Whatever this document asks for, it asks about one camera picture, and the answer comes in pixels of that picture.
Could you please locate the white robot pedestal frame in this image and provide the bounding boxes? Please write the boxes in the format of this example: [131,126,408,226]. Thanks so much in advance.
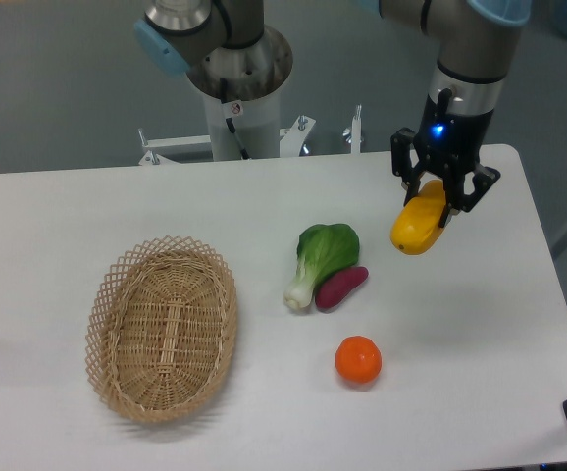
[137,90,366,167]

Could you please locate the green bok choy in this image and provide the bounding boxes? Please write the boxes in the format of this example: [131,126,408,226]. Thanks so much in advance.
[283,223,360,311]

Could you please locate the woven wicker basket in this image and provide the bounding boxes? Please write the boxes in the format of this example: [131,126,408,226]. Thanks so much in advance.
[85,235,238,423]

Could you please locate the yellow mango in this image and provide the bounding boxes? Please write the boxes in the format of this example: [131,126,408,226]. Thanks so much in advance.
[390,180,446,255]

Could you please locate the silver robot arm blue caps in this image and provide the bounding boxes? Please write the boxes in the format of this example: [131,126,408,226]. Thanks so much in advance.
[133,1,531,227]

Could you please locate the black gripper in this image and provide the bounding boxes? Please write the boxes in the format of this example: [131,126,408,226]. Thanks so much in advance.
[390,96,501,228]

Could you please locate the black cable on pedestal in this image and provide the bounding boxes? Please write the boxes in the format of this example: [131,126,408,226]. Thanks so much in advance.
[219,78,251,161]

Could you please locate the orange tangerine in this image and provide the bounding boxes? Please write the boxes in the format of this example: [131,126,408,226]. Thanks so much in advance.
[334,336,383,391]

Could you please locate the purple sweet potato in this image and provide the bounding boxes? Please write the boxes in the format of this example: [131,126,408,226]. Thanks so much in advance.
[315,266,369,311]

